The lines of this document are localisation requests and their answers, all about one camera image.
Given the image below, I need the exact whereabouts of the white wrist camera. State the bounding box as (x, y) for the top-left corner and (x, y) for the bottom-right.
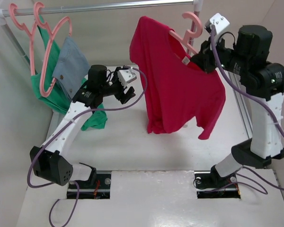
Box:
(117, 69), (137, 87)
(205, 13), (230, 36)

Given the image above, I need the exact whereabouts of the blue denim garment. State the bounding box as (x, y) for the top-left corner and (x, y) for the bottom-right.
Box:
(53, 36), (90, 100)

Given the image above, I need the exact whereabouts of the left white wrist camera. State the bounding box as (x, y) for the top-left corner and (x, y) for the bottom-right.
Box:
(117, 69), (137, 87)

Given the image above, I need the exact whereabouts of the pink hanger holding green shirt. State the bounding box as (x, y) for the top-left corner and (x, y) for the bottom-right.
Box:
(8, 1), (45, 77)

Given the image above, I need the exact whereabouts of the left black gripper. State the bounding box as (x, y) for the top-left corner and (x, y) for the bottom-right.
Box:
(100, 68), (135, 103)

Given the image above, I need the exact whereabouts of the pink plastic hanger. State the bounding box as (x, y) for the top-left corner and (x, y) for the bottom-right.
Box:
(169, 11), (203, 55)

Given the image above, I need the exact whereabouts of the metal clothes rack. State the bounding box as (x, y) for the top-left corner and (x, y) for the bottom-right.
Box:
(0, 0), (203, 67)

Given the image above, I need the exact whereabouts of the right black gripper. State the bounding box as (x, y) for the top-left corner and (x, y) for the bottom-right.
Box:
(191, 33), (250, 76)

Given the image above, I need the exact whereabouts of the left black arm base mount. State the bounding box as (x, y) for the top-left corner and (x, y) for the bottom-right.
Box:
(78, 171), (112, 200)

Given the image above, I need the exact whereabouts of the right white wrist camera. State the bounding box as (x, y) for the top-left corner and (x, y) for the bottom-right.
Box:
(205, 13), (230, 36)

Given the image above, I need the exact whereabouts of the red t shirt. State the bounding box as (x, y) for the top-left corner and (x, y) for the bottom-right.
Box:
(130, 16), (226, 140)

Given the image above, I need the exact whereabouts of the aluminium rail right side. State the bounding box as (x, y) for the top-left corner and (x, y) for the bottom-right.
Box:
(228, 72), (252, 139)

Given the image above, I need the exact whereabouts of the pink hanger holding denim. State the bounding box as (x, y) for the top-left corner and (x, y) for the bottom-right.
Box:
(33, 1), (72, 97)

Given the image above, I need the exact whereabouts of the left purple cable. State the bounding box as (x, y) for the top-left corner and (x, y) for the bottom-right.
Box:
(27, 65), (148, 227)

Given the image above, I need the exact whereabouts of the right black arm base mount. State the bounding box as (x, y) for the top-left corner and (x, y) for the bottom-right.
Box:
(193, 171), (241, 199)

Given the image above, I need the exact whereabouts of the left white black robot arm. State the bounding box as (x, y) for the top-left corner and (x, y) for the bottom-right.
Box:
(27, 65), (138, 188)

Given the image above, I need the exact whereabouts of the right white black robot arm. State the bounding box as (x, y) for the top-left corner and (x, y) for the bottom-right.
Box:
(191, 25), (284, 187)

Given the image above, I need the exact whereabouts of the green t shirt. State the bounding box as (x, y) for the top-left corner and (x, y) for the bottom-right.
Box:
(30, 22), (107, 131)

